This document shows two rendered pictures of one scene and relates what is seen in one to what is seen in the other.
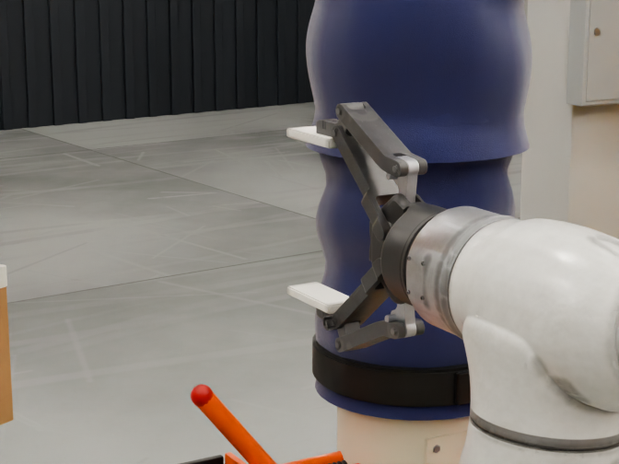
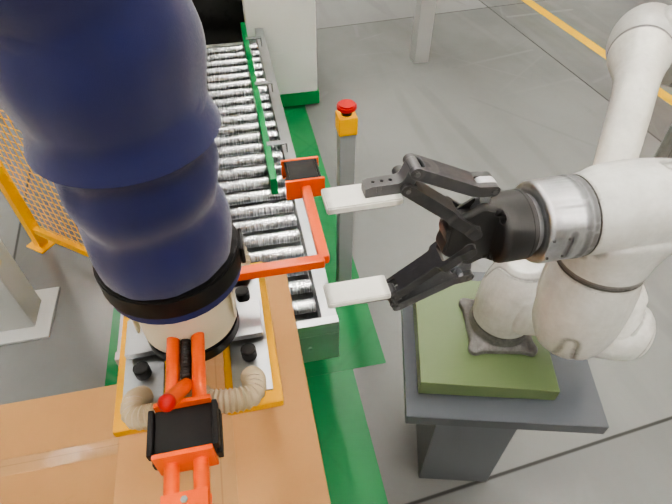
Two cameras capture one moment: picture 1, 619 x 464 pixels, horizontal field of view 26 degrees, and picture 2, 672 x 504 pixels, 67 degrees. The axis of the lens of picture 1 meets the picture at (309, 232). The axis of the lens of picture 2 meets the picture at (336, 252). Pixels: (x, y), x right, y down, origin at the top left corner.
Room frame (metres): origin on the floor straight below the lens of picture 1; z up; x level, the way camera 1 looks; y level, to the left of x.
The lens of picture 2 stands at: (0.99, 0.34, 1.96)
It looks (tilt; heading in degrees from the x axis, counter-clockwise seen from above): 46 degrees down; 288
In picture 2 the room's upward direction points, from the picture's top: straight up
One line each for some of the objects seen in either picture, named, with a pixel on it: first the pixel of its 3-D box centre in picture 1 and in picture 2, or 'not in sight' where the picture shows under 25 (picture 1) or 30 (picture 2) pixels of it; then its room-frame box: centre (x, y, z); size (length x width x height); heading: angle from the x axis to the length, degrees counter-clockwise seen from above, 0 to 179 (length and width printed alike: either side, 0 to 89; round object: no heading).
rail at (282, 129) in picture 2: not in sight; (284, 143); (1.90, -1.61, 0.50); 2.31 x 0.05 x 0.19; 120
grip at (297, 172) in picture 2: not in sight; (302, 177); (1.35, -0.51, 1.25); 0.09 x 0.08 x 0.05; 30
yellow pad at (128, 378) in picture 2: not in sight; (145, 342); (1.51, -0.07, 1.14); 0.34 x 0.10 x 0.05; 120
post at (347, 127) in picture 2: not in sight; (344, 218); (1.45, -1.18, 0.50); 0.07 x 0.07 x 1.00; 30
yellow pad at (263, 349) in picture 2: not in sight; (246, 325); (1.34, -0.16, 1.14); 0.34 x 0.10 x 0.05; 120
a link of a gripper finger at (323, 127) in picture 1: (339, 118); (391, 177); (1.06, -0.02, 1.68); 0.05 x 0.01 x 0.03; 30
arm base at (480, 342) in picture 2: not in sight; (497, 315); (0.83, -0.60, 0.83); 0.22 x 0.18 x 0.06; 108
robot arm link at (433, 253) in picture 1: (473, 273); (547, 219); (0.90, -0.11, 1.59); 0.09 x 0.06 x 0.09; 120
